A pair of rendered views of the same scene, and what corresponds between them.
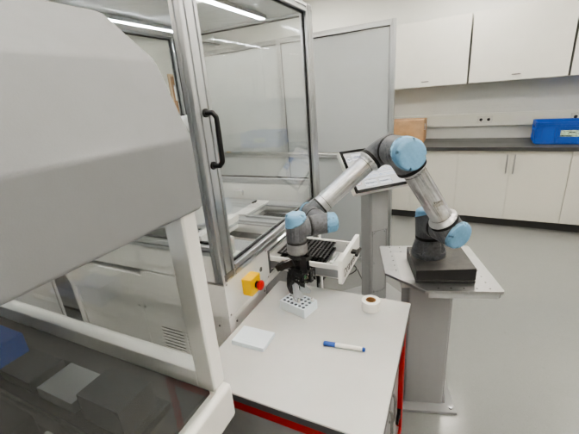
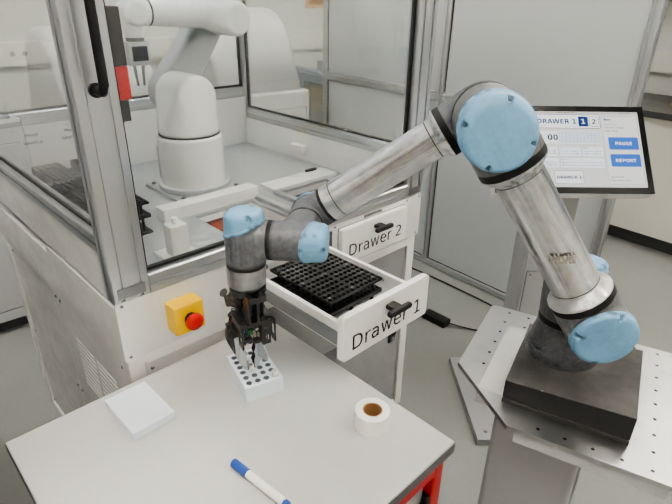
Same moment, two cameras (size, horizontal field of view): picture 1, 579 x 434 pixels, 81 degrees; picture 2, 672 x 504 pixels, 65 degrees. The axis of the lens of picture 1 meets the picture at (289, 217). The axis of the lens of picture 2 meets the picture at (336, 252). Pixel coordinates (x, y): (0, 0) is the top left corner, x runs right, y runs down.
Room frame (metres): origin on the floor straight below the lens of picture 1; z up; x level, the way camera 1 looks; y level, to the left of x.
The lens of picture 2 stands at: (0.35, -0.47, 1.53)
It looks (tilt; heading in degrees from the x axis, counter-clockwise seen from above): 26 degrees down; 19
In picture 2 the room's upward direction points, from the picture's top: 1 degrees clockwise
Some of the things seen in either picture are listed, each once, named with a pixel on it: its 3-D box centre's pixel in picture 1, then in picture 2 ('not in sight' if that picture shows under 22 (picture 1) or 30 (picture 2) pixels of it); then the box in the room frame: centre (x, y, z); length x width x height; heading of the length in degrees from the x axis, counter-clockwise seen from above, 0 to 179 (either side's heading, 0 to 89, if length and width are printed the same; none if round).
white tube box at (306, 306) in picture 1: (298, 304); (254, 372); (1.16, -0.01, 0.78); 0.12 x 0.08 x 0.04; 48
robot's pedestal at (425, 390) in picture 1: (423, 331); (526, 489); (1.42, -0.63, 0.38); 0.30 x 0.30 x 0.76; 80
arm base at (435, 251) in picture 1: (428, 244); (564, 331); (1.42, -0.63, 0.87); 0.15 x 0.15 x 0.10
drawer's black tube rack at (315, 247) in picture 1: (308, 252); (325, 284); (1.43, -0.07, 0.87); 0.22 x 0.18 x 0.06; 64
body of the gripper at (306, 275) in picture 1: (300, 267); (250, 312); (1.13, -0.03, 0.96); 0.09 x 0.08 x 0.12; 48
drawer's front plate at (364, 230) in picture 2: not in sight; (374, 233); (1.77, -0.10, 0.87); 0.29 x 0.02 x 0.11; 154
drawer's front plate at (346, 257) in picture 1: (349, 257); (385, 314); (1.34, -0.25, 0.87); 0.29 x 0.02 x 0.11; 154
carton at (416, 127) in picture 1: (408, 130); not in sight; (4.40, -1.60, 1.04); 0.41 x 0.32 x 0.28; 60
